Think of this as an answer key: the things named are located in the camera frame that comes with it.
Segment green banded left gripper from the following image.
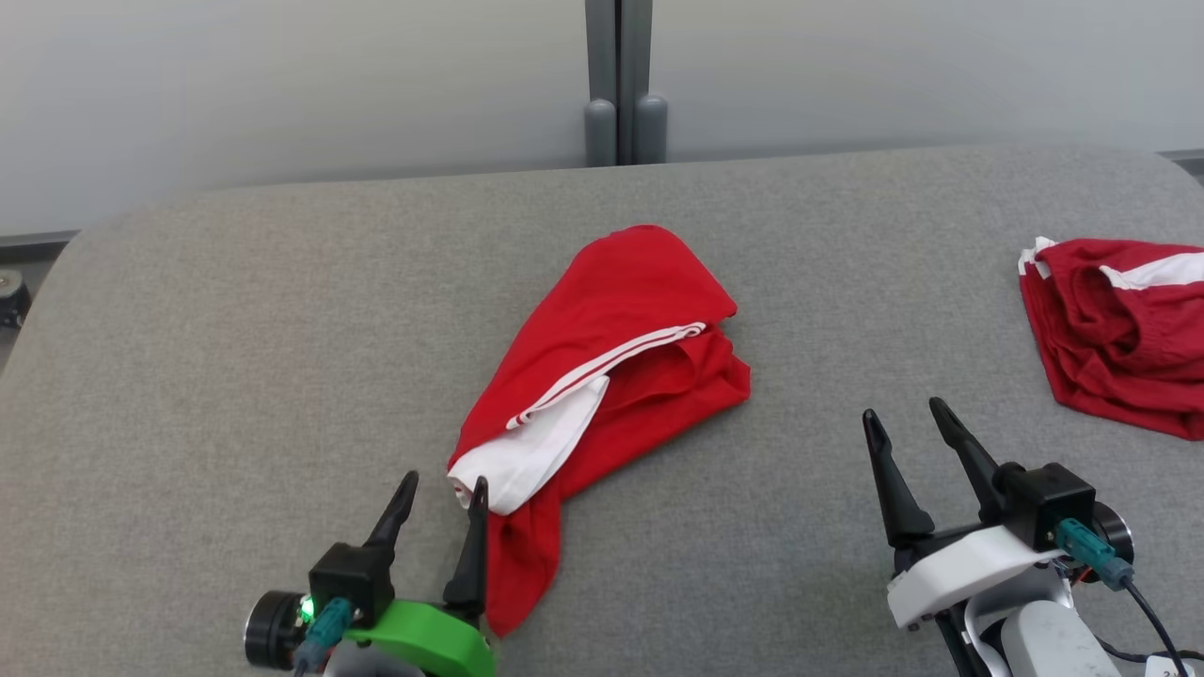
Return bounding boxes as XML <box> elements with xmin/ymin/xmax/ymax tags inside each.
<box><xmin>325</xmin><ymin>470</ymin><xmax>496</xmax><ymax>677</ymax></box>

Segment teal left camera connector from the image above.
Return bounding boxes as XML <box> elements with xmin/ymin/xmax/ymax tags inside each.
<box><xmin>299</xmin><ymin>597</ymin><xmax>356</xmax><ymax>673</ymax></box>

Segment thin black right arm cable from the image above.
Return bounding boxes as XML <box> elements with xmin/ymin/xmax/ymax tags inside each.
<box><xmin>1096</xmin><ymin>581</ymin><xmax>1204</xmax><ymax>677</ymax></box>

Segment grey partition post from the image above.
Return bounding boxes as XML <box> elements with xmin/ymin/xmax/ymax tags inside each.
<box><xmin>584</xmin><ymin>0</ymin><xmax>619</xmax><ymax>167</ymax></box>
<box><xmin>618</xmin><ymin>0</ymin><xmax>669</xmax><ymax>165</ymax></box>

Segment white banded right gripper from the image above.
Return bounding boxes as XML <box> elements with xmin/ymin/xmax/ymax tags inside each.
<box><xmin>863</xmin><ymin>398</ymin><xmax>1064</xmax><ymax>629</ymax></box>

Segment dark metal floor fitting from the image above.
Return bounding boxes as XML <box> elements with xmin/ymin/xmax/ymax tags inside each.
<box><xmin>0</xmin><ymin>268</ymin><xmax>31</xmax><ymax>330</ymax></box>

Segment teal right camera connector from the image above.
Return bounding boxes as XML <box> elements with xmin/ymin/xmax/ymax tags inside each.
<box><xmin>1055</xmin><ymin>519</ymin><xmax>1135</xmax><ymax>590</ymax></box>

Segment red jersey with white sleeves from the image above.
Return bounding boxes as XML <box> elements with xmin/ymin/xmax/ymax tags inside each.
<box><xmin>447</xmin><ymin>224</ymin><xmax>752</xmax><ymax>638</ymax></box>

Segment red shorts with white stripe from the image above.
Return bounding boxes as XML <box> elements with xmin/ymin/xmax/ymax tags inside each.
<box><xmin>1019</xmin><ymin>235</ymin><xmax>1204</xmax><ymax>441</ymax></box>

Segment teal camera connector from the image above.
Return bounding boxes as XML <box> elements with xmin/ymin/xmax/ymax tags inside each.
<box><xmin>299</xmin><ymin>597</ymin><xmax>356</xmax><ymax>673</ymax></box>
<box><xmin>1055</xmin><ymin>519</ymin><xmax>1135</xmax><ymax>590</ymax></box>

